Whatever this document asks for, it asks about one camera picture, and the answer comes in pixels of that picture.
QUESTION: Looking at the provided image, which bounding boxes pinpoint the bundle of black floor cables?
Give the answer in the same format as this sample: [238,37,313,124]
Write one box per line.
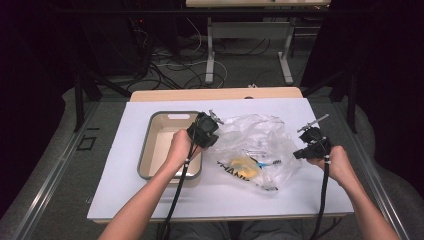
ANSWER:
[126,16,208,92]

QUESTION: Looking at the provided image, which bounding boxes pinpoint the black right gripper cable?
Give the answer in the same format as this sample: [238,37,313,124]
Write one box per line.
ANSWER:
[309,135,333,240]

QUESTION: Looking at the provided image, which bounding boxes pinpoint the clear plastic bag yellow smiley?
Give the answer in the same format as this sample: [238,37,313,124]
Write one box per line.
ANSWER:
[207,113,303,193]

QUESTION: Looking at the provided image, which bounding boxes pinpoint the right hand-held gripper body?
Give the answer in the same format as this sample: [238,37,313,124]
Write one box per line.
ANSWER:
[297,113,334,160]

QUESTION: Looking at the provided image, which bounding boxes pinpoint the person's right hand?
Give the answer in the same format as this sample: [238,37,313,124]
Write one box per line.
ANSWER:
[307,145,356,188]

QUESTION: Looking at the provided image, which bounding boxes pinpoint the white table mat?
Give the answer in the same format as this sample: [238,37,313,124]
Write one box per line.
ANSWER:
[86,97,356,222]

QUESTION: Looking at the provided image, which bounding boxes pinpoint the blue toothbrush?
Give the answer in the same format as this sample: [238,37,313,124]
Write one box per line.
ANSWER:
[255,158,283,168]

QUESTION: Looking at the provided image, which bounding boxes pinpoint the black metal stand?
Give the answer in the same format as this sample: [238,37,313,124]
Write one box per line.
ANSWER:
[300,64,360,135]
[73,66,133,133]

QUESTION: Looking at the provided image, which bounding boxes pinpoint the white-framed desk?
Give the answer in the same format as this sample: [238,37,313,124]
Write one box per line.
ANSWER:
[185,0,332,86]

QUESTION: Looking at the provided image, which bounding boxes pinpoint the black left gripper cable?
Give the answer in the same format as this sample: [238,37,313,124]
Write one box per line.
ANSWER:
[159,123,202,240]

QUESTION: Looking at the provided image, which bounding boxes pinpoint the white floor cable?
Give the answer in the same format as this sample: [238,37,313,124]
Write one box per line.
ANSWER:
[155,16,229,89]

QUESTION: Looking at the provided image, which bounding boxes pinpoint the person's grey trousers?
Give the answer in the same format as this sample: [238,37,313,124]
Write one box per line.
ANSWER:
[165,219,307,240]

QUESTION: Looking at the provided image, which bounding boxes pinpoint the black curtain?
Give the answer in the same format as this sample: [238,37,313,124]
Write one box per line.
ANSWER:
[299,0,424,193]
[0,0,76,214]

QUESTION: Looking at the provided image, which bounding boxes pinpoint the beige tray with grey rim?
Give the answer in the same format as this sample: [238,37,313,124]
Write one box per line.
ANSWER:
[137,110,205,185]

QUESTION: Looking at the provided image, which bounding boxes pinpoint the grey floor rail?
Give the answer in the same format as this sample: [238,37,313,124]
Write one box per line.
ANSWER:
[332,102,413,240]
[12,101,101,240]

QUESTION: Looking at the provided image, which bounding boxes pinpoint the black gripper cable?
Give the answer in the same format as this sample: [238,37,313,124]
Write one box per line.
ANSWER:
[309,135,333,240]
[159,123,202,240]

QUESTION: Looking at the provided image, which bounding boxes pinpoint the dark computer tower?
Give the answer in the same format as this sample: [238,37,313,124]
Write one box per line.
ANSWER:
[79,13,152,78]

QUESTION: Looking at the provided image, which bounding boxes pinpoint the person's left hand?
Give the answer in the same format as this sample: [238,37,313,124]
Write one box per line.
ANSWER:
[165,128,205,171]

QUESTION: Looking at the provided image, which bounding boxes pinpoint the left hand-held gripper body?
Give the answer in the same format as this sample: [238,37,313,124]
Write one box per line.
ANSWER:
[186,109,225,150]

